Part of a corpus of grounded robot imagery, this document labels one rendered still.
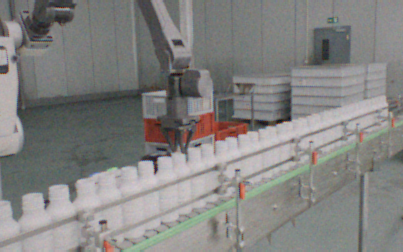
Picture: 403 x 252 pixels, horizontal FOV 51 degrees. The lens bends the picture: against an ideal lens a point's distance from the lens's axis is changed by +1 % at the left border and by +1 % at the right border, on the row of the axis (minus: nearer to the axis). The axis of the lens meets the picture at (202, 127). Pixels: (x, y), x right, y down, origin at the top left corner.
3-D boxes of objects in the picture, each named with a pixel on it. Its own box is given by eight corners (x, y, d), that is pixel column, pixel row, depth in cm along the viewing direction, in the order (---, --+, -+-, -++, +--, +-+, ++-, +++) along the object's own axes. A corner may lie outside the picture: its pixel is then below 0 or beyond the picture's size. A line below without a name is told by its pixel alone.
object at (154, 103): (178, 120, 360) (177, 94, 356) (141, 117, 382) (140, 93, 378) (214, 111, 410) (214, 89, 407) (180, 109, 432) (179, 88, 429)
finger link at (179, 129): (179, 149, 117) (177, 116, 115) (198, 152, 112) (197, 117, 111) (161, 154, 112) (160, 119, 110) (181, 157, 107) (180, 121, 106)
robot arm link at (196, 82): (181, 49, 112) (158, 50, 106) (216, 48, 105) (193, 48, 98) (184, 94, 114) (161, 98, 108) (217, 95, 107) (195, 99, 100)
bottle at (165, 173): (161, 214, 114) (158, 155, 111) (182, 216, 112) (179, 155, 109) (152, 222, 108) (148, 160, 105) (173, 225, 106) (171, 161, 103)
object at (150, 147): (180, 170, 367) (179, 145, 364) (144, 165, 389) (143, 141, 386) (216, 155, 417) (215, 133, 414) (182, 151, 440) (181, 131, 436)
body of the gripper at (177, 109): (172, 120, 117) (171, 93, 115) (200, 122, 110) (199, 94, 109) (155, 123, 112) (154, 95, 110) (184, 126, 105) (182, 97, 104)
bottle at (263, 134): (263, 180, 142) (263, 132, 139) (251, 176, 146) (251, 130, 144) (276, 177, 145) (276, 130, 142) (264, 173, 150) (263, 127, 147)
